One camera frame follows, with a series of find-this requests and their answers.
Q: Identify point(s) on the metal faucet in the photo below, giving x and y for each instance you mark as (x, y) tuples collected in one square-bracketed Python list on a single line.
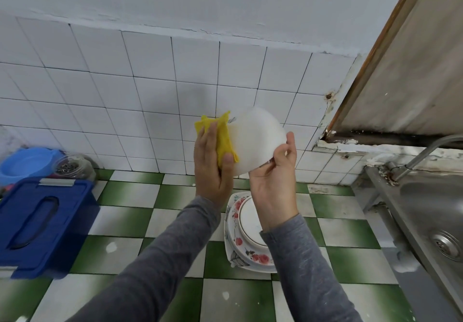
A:
[(427, 155)]

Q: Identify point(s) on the blue plastic box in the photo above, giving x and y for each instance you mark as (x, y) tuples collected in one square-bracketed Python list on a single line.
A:
[(40, 224)]

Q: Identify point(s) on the person's right forearm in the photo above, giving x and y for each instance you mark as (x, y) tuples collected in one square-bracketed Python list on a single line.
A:
[(311, 275)]

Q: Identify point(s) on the glass jar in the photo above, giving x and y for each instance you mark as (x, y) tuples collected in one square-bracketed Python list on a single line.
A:
[(72, 166)]

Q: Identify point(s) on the white plastic bowl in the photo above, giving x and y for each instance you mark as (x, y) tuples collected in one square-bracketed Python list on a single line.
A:
[(257, 137)]

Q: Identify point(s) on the stainless steel sink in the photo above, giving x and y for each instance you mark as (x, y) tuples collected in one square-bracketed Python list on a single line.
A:
[(430, 217)]

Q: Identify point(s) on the clear plastic bag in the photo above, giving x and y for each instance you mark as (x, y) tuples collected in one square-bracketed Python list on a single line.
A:
[(6, 144)]

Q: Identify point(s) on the person's left hand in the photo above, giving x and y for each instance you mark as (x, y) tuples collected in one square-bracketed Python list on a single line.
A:
[(212, 170)]

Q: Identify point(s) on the blue plastic bowl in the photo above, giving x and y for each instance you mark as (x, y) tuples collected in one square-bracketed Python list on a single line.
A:
[(29, 162)]

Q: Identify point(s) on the person's right hand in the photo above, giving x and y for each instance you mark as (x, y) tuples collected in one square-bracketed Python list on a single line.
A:
[(273, 186)]

